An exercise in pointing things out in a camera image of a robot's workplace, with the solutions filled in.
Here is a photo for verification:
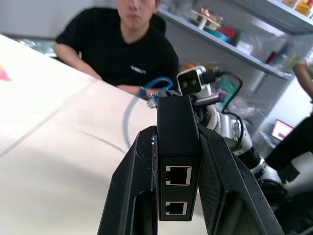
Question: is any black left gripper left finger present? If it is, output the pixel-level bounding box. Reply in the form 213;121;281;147
97;125;159;235

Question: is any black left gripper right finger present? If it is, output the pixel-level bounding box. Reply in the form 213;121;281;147
197;125;286;235

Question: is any small black network box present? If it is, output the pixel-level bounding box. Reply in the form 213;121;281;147
156;95;204;222

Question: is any blue Ethernet cable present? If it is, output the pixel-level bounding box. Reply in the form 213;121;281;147
123;76;175;153

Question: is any teal plastic bag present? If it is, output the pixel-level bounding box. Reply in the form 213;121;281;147
214;74;237;110

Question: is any grey metal shelf rack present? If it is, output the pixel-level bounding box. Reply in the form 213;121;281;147
156;0;313;79

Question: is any red plastic container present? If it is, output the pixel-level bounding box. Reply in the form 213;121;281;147
217;26;237;41

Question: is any laptop with pink screen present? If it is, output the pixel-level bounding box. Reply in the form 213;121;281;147
271;119;294;141

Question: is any person in dark trousers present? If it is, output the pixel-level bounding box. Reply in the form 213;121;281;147
265;58;313;173

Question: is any wooden tiered stand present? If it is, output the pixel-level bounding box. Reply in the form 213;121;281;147
190;7;222;30

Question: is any person in black t-shirt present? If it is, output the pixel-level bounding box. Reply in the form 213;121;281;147
53;0;179;95

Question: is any yellow package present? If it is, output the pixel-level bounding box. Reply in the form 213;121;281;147
294;0;313;17

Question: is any pink and yellow object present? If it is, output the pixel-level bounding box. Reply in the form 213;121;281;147
0;64;13;82

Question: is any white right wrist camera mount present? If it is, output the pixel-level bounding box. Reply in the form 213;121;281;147
176;66;209;95

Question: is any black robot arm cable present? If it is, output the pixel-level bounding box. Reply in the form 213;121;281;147
205;70;246;150

